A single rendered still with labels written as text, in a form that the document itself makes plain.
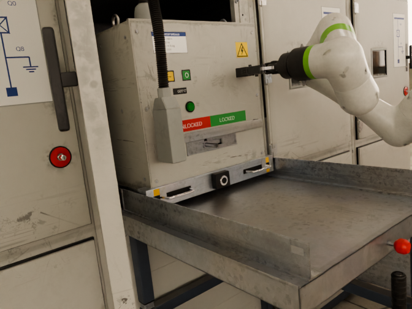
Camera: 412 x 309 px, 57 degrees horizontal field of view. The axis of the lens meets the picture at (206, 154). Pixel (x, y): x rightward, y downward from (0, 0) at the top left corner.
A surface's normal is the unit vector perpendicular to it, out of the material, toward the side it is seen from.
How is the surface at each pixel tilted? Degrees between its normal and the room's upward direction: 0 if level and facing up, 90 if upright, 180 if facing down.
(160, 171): 90
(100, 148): 90
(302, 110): 90
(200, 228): 90
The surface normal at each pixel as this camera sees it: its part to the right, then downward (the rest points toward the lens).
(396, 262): -0.77, 0.18
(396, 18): 0.63, 0.07
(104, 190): 0.31, 0.13
